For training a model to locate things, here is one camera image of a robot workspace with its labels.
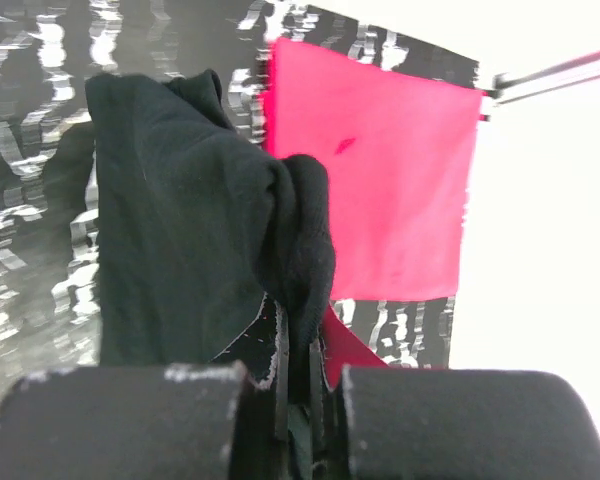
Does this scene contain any black t shirt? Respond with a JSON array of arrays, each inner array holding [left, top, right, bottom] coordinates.
[[85, 70, 335, 365]]

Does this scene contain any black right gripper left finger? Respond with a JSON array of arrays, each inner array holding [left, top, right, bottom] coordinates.
[[0, 298, 289, 479]]

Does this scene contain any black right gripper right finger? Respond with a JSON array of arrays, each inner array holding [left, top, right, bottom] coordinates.
[[310, 310, 600, 480]]

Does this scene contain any folded red t shirt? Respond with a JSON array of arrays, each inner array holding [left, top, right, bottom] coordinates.
[[262, 37, 485, 303]]

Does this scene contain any aluminium corner frame post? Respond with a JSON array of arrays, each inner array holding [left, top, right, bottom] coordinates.
[[480, 50, 600, 122]]

